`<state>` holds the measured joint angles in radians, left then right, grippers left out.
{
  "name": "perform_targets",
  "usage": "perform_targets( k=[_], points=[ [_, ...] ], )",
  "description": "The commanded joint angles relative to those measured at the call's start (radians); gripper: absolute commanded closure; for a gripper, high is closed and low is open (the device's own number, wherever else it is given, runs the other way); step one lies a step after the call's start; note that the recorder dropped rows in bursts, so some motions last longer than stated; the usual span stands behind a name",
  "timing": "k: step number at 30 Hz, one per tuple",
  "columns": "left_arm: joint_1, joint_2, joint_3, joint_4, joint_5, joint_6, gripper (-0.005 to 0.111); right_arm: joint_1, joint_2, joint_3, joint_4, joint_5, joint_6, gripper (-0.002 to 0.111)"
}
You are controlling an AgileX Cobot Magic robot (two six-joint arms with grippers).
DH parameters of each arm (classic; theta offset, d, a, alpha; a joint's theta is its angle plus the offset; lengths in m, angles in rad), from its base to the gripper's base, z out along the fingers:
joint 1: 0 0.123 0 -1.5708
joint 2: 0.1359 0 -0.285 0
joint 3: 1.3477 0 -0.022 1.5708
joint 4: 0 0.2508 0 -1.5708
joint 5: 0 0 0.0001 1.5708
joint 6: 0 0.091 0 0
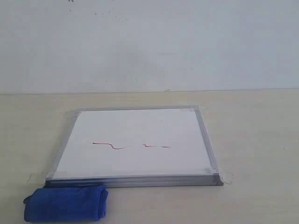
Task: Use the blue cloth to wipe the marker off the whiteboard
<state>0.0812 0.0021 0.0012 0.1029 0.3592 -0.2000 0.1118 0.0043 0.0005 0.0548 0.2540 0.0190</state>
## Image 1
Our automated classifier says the blue cloth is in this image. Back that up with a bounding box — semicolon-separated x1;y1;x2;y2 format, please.
23;186;108;222

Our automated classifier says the white whiteboard aluminium frame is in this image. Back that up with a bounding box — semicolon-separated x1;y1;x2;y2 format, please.
45;105;224;188

